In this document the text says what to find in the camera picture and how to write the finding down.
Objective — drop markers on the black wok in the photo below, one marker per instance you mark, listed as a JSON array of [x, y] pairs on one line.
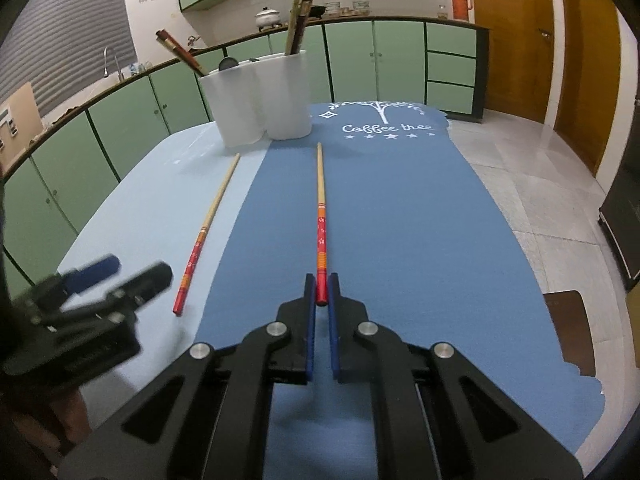
[[320, 10]]

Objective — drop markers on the black appliance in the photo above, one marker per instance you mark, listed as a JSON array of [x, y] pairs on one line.
[[622, 220]]

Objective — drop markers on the blue printed tablecloth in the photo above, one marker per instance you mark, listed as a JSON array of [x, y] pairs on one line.
[[410, 240]]

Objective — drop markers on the white cooking pot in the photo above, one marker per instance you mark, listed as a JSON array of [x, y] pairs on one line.
[[267, 17]]

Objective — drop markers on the white plastic container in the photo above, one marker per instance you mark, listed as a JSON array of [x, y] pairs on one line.
[[285, 95], [232, 105]]

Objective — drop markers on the orange thermos flask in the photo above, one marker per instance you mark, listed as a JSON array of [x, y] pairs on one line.
[[460, 4]]

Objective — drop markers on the metal kettle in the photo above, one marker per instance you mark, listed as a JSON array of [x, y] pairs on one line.
[[192, 42]]

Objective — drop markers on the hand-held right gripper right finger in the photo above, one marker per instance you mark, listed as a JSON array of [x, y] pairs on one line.
[[334, 330]]

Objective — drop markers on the light blue tablecloth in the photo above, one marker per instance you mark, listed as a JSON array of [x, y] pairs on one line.
[[150, 195]]

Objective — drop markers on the person's left hand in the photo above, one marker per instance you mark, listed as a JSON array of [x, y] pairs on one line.
[[72, 412]]

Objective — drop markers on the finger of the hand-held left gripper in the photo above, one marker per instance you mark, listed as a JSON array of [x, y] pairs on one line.
[[95, 270], [150, 280]]

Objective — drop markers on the cardboard box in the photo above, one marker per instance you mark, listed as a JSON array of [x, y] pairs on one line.
[[22, 120]]

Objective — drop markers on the wooden door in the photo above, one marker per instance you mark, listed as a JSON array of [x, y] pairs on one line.
[[515, 35]]

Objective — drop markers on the brown chair seat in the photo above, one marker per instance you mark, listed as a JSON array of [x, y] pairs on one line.
[[570, 330]]

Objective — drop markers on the red floral chopstick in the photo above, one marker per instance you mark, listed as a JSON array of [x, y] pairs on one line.
[[308, 10], [192, 265], [321, 240]]

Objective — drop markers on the grey window blind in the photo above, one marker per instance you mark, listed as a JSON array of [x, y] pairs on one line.
[[65, 35]]

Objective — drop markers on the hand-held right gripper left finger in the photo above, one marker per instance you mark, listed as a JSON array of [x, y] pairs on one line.
[[310, 330]]

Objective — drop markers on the green lower kitchen cabinets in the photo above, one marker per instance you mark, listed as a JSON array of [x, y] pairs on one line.
[[125, 110]]

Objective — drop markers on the chrome sink faucet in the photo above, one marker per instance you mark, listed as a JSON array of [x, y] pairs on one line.
[[106, 57]]

